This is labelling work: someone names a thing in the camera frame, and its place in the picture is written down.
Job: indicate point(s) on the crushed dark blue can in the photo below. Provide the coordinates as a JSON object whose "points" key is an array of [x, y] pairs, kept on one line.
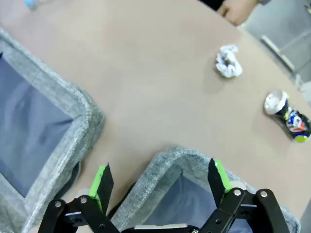
{"points": [[277, 104]]}

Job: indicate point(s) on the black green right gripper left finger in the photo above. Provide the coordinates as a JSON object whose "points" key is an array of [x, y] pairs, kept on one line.
{"points": [[102, 184]]}

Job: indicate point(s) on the grey fabric basket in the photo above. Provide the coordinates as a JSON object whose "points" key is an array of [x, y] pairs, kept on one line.
{"points": [[80, 109], [160, 174]]}

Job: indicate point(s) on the person's left hand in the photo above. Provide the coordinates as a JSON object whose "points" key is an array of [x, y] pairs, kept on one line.
{"points": [[236, 12]]}

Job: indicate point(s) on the clear plastic bottle blue cap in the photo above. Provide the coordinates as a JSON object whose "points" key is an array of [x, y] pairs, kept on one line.
{"points": [[30, 3]]}

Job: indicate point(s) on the white paper ball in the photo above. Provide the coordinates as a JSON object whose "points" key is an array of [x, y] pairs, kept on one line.
{"points": [[228, 69]]}

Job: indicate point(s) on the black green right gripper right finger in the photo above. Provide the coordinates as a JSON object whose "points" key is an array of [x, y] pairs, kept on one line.
{"points": [[216, 182]]}

